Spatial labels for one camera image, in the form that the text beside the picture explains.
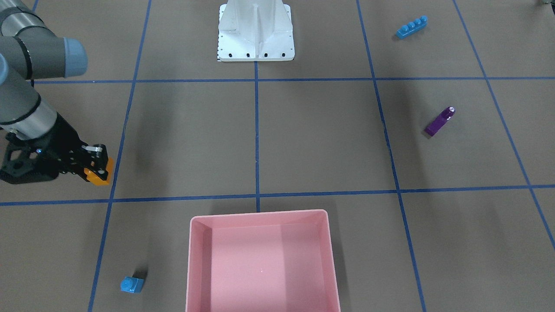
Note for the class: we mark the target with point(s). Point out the long blue four-stud block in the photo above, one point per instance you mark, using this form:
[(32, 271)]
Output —
[(412, 27)]

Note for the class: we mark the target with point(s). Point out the orange single-stud block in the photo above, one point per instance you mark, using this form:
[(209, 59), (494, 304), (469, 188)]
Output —
[(103, 179)]

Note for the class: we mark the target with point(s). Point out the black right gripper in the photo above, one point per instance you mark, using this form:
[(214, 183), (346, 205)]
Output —
[(62, 139)]

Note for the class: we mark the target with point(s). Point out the purple long block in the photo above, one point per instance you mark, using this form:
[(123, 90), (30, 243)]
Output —
[(440, 120)]

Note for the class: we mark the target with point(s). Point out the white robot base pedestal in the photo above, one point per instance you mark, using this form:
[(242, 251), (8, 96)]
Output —
[(255, 31)]

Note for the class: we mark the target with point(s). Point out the pink plastic box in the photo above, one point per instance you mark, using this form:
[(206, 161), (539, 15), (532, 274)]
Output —
[(262, 262)]

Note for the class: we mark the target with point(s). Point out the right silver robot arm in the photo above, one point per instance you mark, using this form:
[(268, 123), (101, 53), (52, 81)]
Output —
[(30, 51)]

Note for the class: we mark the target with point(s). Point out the small blue single-stud block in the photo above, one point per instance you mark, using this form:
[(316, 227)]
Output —
[(131, 284)]

